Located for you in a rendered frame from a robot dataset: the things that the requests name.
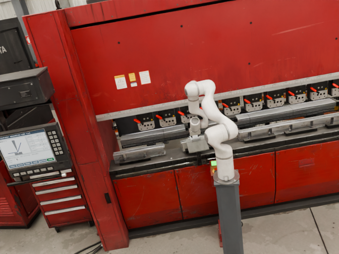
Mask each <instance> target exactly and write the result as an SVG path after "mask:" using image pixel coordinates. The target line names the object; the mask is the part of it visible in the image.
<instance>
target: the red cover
mask: <svg viewBox="0 0 339 254"><path fill-rule="evenodd" d="M214 1H219V0H109V1H103V2H98V3H92V4H87V5H81V6H76V7H70V8H65V9H64V11H65V15H66V18H67V21H68V25H69V27H75V26H81V25H86V24H92V23H97V22H103V21H108V20H114V19H119V18H125V17H130V16H136V15H141V14H148V13H153V12H159V11H164V10H170V9H175V8H181V7H186V6H192V5H197V4H203V3H208V2H214Z"/></svg>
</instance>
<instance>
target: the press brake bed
mask: <svg viewBox="0 0 339 254"><path fill-rule="evenodd" d="M312 158H314V164H315V165H313V166H307V167H301V168H300V167H299V161H300V160H306V159H312ZM211 160H216V157H210V158H204V159H202V165H200V166H198V162H197V160H193V161H188V162H182V163H176V164H171V165H165V166H160V167H153V168H148V169H142V170H137V171H131V172H125V173H120V174H114V175H111V179H112V182H113V185H114V188H115V192H116V195H117V199H118V202H119V206H120V209H121V212H122V216H123V219H124V221H125V224H126V226H127V228H128V231H129V239H135V238H140V237H146V236H152V235H157V234H163V233H169V232H175V231H181V230H186V229H191V228H197V227H202V226H208V225H214V224H218V220H219V212H218V204H217V195H216V187H212V181H211V172H210V162H209V161H211ZM233 161H234V169H238V171H239V175H240V178H239V182H240V185H239V197H240V210H241V220H243V219H249V218H255V217H260V216H266V215H272V214H276V213H280V212H287V211H293V210H298V209H304V208H312V207H317V206H323V205H327V204H333V203H339V135H334V136H329V137H323V138H317V139H311V140H306V141H300V142H295V143H289V144H283V145H278V146H272V147H267V148H261V149H255V150H250V151H244V152H239V153H233Z"/></svg>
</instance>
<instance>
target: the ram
mask: <svg viewBox="0 0 339 254"><path fill-rule="evenodd" d="M71 33H72V37H73V41H74V44H75V48H76V51H77V54H78V58H79V61H80V65H81V68H82V71H83V75H84V78H85V82H86V85H87V88H88V92H89V95H90V99H91V102H92V106H93V109H94V112H95V116H96V115H101V114H106V113H112V112H118V111H123V110H129V109H134V108H140V107H146V106H152V105H157V104H163V103H168V102H174V101H179V100H185V99H188V97H187V96H186V94H185V91H184V89H185V86H186V85H187V84H188V83H189V82H190V81H196V82H199V81H203V80H212V81H213V82H214V83H215V92H214V94H219V93H224V92H230V91H236V90H241V89H247V88H252V87H258V86H264V85H269V84H275V83H280V82H286V81H292V80H297V79H303V78H308V77H314V76H320V75H326V74H331V73H337V72H339V0H232V1H226V2H220V3H214V4H209V5H203V6H198V7H192V8H187V9H181V10H176V11H170V12H165V13H159V14H154V15H148V16H143V17H136V18H131V19H125V20H120V21H114V22H109V23H103V24H98V25H92V26H87V27H81V28H76V29H72V30H71ZM148 70H149V75H150V80H151V83H149V84H144V85H142V84H141V81H140V76H139V72H142V71H148ZM131 73H134V74H135V78H136V81H131V82H130V78H129V74H131ZM120 75H124V76H125V80H126V84H127V88H122V89H117V85H116V81H115V76H120ZM334 79H339V76H333V77H328V78H322V79H317V80H311V81H305V82H299V83H294V84H288V85H283V86H277V87H271V88H266V89H260V90H255V91H249V92H244V93H238V94H232V95H227V96H221V97H215V98H213V99H214V101H216V100H222V99H227V98H233V97H238V96H244V95H250V94H255V93H261V92H266V91H272V90H277V89H283V88H289V87H294V86H300V85H306V84H311V83H317V82H323V81H328V80H334ZM133 82H136V83H137V86H133V87H131V83H133ZM182 106H188V102H187V103H182V104H176V105H171V106H165V107H159V108H154V109H148V110H142V111H137V112H131V113H125V114H120V115H114V116H109V117H103V118H98V119H97V121H103V120H109V119H115V118H120V117H126V116H131V115H137V114H143V113H149V112H154V111H160V110H165V109H171V108H176V107H182Z"/></svg>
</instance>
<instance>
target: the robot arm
mask: <svg viewBox="0 0 339 254"><path fill-rule="evenodd" d="M184 91H185V94H186V96H187V97H188V107H189V112H190V113H191V114H196V115H199V116H201V117H202V118H203V119H199V118H197V117H192V118H191V119H190V129H189V133H187V135H188V136H191V137H192V136H194V135H198V137H199V135H200V134H201V133H203V131H201V130H200V129H201V128H207V127H208V118H209V119H210V120H211V121H214V122H216V123H218V124H219V125H216V126H213V127H210V128H208V129H207V130H206V131H205V133H204V138H205V140H206V142H207V143H208V144H209V145H211V146H212V147H213V148H214V150H215V155H216V164H217V171H216V172H215V173H214V175H213V179H214V181H215V182H217V183H219V184H232V183H235V182H237V181H238V180H239V178H240V175H239V173H238V172H237V171H236V170H234V161H233V151H232V148H231V146H230V145H228V144H221V142H224V141H228V140H231V139H233V138H235V137H236V136H237V135H238V128H237V126H236V125H235V123H234V122H233V121H231V120H230V119H229V118H227V117H226V116H224V115H223V114H222V113H221V112H220V111H219V109H218V107H217V106H216V104H215V102H214V99H213V95H214V92H215V83H214V82H213V81H212V80H203V81H199V82H196V81H190V82H189V83H188V84H187V85H186V86H185V89H184ZM199 95H205V97H204V99H203V100H202V103H201V106H202V109H203V110H202V109H200V108H199Z"/></svg>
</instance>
